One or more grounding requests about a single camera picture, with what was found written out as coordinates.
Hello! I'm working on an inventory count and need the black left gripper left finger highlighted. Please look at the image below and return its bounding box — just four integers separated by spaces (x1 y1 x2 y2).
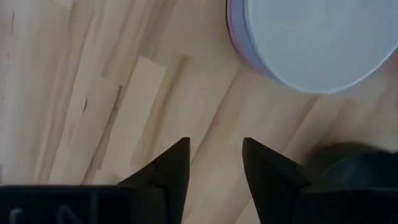
118 136 192 224

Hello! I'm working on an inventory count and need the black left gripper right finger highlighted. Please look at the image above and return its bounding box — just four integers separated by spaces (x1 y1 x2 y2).
242 137 312 224

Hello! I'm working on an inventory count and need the small black bowl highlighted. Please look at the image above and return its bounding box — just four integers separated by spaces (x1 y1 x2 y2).
304 141 398 191

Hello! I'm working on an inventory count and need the lavender bowl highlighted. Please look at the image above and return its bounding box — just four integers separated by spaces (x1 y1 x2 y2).
228 0 398 95

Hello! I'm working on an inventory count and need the pink bowl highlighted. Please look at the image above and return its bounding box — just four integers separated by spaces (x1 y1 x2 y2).
226 0 237 50

